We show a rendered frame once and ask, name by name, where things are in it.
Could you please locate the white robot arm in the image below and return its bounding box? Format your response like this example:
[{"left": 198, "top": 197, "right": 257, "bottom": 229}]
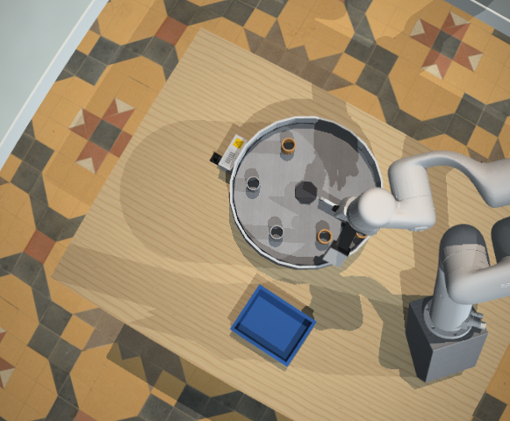
[{"left": 323, "top": 150, "right": 510, "bottom": 339}]

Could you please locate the blue crate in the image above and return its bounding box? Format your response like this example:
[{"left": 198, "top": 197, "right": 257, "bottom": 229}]
[{"left": 230, "top": 284, "right": 314, "bottom": 364}]

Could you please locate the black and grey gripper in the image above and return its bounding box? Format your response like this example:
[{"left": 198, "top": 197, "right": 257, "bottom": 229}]
[{"left": 332, "top": 196, "right": 380, "bottom": 236}]

